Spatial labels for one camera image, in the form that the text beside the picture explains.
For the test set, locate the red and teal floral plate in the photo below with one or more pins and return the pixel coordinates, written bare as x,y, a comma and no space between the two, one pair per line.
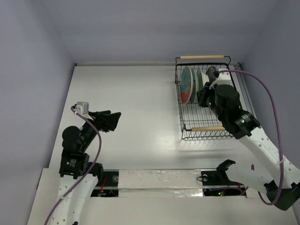
186,84

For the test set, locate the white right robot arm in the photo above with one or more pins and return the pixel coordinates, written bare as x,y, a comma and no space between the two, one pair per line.
281,184

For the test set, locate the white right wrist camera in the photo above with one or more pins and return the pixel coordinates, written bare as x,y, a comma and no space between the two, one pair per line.
222,77

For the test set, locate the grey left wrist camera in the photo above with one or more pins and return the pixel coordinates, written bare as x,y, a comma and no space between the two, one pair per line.
82,108

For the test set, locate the black wire dish rack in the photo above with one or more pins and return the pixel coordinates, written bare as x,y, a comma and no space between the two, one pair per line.
200,123

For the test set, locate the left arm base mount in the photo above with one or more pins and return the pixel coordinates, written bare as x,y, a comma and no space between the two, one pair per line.
108,186

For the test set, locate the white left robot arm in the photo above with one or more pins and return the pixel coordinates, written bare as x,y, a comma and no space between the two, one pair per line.
78,175

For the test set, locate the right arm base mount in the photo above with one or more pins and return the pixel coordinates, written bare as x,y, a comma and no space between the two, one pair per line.
215,183

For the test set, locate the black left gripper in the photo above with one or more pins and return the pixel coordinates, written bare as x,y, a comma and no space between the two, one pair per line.
102,115

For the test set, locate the grey reindeer plate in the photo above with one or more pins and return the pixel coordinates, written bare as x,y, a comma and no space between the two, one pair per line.
212,73

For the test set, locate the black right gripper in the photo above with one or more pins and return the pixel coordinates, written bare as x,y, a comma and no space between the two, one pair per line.
204,96

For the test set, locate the light green flower plate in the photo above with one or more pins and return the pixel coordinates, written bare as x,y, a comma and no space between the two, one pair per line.
193,97

